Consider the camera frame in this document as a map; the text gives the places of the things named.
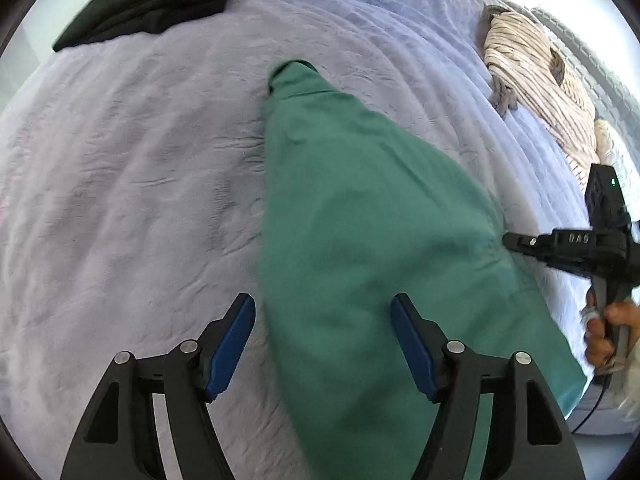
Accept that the green garment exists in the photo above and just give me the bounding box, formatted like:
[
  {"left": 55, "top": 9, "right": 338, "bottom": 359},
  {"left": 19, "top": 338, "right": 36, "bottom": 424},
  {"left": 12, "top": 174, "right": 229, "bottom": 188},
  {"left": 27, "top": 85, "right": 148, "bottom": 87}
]
[{"left": 260, "top": 61, "right": 586, "bottom": 479}]

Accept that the lavender embossed bed blanket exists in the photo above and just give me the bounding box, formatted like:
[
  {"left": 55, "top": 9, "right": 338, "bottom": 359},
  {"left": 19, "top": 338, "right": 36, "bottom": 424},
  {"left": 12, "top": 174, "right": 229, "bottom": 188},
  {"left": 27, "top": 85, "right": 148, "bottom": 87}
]
[{"left": 1, "top": 0, "right": 593, "bottom": 479}]

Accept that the grey quilted headboard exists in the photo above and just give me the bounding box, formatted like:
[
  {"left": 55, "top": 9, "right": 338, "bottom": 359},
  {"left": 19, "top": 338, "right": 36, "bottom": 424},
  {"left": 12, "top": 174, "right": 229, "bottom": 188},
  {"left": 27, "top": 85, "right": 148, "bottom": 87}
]
[{"left": 529, "top": 6, "right": 640, "bottom": 151}]

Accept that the beige striped garment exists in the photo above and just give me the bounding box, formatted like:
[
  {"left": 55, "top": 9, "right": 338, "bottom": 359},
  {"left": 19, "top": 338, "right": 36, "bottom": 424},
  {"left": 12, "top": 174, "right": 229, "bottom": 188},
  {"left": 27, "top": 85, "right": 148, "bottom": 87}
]
[{"left": 483, "top": 4, "right": 599, "bottom": 190}]

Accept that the black cable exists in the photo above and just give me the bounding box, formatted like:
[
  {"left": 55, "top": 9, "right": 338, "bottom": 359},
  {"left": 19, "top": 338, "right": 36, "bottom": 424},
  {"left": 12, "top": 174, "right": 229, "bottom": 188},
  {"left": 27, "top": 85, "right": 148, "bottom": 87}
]
[{"left": 570, "top": 374, "right": 612, "bottom": 436}]

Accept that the person's right hand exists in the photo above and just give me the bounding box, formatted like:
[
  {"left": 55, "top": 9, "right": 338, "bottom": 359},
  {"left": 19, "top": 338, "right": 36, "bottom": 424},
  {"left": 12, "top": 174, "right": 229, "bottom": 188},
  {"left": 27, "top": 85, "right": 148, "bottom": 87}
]
[{"left": 585, "top": 299, "right": 640, "bottom": 370}]

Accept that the cream floral pillow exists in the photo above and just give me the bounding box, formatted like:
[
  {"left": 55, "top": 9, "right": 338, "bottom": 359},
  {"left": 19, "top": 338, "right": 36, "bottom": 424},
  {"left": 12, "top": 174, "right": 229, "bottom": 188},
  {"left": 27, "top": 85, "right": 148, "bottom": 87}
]
[{"left": 594, "top": 118, "right": 639, "bottom": 200}]

